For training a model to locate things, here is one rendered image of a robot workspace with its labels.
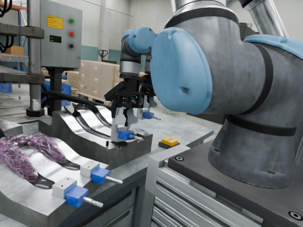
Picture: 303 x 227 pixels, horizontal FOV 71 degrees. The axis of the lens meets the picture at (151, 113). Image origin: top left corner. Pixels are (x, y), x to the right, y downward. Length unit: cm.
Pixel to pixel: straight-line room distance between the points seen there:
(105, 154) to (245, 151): 52
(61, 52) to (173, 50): 135
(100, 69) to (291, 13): 526
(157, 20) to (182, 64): 889
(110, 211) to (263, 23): 94
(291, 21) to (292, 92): 689
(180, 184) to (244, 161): 15
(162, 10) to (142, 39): 845
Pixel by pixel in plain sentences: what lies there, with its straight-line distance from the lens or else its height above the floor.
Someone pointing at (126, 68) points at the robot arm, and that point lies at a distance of 75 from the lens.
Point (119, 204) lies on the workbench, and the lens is 95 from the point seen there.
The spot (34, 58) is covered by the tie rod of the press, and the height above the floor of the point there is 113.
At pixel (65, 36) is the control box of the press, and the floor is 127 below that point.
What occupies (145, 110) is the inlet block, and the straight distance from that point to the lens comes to 108.
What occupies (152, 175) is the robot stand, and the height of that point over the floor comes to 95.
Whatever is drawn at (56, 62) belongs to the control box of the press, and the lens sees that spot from 158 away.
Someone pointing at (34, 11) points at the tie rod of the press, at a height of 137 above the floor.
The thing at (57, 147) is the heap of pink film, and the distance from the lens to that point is 76.
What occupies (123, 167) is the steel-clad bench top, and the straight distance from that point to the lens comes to 84.
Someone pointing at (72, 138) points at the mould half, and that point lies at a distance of 93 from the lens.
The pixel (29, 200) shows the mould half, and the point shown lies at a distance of 61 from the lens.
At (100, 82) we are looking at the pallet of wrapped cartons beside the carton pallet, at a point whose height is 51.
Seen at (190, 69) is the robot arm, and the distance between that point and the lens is 26.
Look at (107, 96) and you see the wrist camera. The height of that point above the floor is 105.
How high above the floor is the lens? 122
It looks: 15 degrees down
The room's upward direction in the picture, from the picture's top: 7 degrees clockwise
